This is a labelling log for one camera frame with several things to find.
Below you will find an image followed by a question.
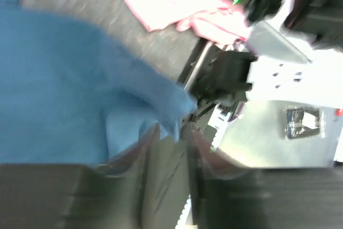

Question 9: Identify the pink t-shirt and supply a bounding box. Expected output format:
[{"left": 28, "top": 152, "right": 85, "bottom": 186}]
[{"left": 124, "top": 0, "right": 251, "bottom": 45}]

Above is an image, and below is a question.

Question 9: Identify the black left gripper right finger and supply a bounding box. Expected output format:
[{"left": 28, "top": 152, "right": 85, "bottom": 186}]
[{"left": 186, "top": 124, "right": 342, "bottom": 228}]

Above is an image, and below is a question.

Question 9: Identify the dark blue t-shirt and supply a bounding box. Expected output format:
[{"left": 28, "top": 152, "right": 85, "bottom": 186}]
[{"left": 1, "top": 0, "right": 196, "bottom": 165}]

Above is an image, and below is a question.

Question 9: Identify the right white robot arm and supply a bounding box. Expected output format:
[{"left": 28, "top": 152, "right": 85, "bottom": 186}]
[{"left": 221, "top": 0, "right": 342, "bottom": 167}]

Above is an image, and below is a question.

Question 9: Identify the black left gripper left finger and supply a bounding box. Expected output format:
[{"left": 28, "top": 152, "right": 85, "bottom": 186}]
[{"left": 1, "top": 126, "right": 189, "bottom": 228}]

